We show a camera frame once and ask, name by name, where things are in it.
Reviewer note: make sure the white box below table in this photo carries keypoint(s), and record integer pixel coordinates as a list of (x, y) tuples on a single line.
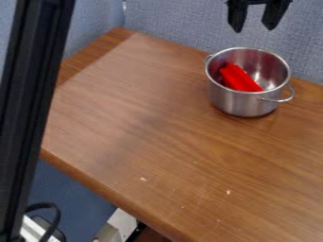
[(30, 231)]

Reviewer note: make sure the white table bracket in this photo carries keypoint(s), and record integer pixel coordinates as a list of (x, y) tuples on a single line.
[(117, 228)]

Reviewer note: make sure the red star-shaped block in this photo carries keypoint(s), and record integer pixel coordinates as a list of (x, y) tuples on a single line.
[(236, 79)]

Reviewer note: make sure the metal pot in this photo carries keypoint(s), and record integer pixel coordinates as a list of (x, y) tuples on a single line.
[(267, 69)]

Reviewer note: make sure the dark vertical bar at left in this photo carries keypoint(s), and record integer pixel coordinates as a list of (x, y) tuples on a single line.
[(40, 26)]

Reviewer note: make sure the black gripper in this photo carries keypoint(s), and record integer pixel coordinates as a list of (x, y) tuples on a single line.
[(272, 16)]

